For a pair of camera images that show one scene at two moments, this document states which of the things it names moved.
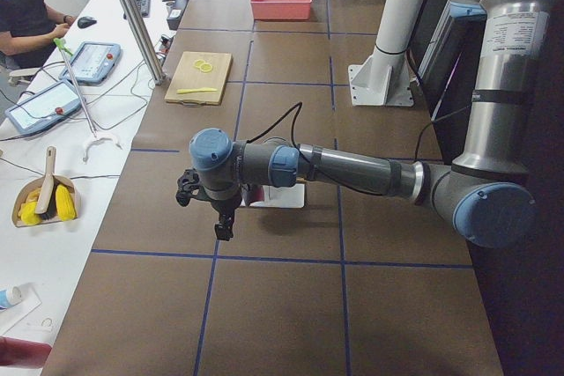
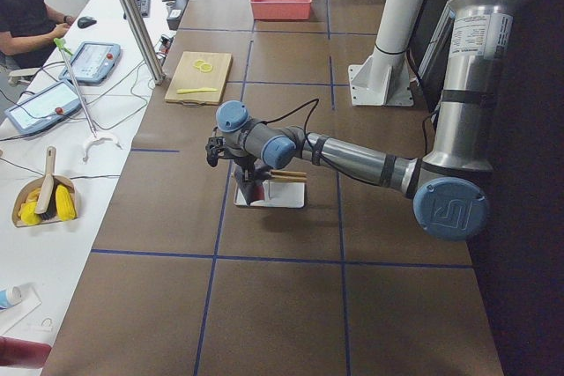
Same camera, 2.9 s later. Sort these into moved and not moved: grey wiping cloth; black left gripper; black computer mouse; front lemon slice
Moved: black left gripper
Not moved: front lemon slice; black computer mouse; grey wiping cloth
